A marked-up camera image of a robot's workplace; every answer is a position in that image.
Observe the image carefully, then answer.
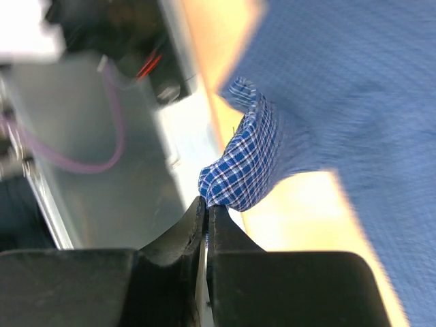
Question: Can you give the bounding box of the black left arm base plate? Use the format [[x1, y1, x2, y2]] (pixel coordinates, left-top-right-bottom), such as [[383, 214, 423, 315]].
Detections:
[[44, 0, 190, 105]]

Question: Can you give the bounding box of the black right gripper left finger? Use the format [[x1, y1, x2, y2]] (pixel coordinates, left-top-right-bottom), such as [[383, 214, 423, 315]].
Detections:
[[1, 198, 206, 326]]

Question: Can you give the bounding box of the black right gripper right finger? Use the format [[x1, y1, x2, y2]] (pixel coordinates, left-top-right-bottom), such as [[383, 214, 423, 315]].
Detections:
[[208, 206, 390, 327]]

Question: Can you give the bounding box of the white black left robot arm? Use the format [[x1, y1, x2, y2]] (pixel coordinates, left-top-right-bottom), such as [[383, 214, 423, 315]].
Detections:
[[0, 0, 65, 65]]

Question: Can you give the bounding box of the blue checked long sleeve shirt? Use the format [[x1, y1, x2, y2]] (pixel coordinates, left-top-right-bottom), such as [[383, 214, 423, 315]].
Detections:
[[198, 1, 435, 326]]

